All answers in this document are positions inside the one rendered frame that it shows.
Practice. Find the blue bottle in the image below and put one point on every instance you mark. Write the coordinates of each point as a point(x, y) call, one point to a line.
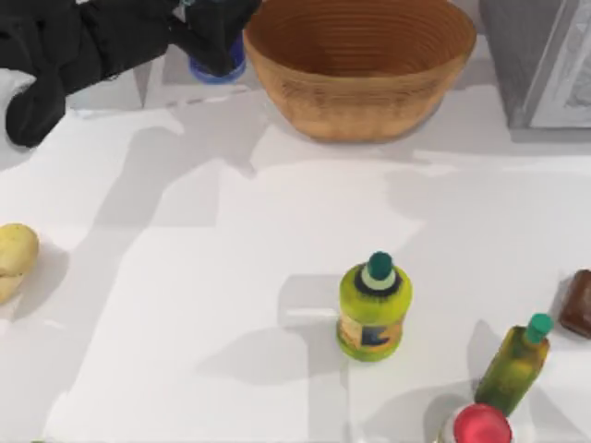
point(237, 60)

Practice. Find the brown woven basket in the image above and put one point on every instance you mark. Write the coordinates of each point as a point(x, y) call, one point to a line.
point(360, 83)

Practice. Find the wide green bottle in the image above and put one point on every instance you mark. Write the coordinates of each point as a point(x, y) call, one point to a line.
point(374, 318)

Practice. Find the grey cabinet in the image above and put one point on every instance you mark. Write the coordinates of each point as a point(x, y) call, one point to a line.
point(535, 60)

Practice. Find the slim green bottle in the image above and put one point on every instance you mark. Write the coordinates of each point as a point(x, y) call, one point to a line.
point(512, 369)

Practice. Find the dark brown bread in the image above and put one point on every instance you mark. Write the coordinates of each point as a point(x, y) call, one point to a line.
point(577, 302)

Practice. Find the red capped bottle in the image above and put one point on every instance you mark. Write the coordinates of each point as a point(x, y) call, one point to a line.
point(480, 424)

